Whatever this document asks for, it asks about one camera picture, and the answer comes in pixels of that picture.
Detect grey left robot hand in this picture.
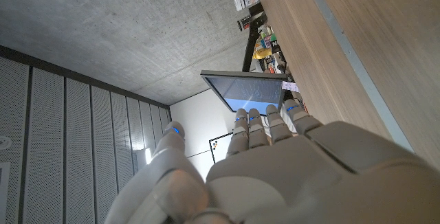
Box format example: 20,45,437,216
102,99,440,224

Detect white whiteboard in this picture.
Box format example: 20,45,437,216
208,131,234,165

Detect ceiling light strip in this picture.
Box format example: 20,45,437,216
143,146,154,166

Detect black computer monitor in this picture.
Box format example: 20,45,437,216
201,69,288,117

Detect black drink can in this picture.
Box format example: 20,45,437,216
236,14,257,32

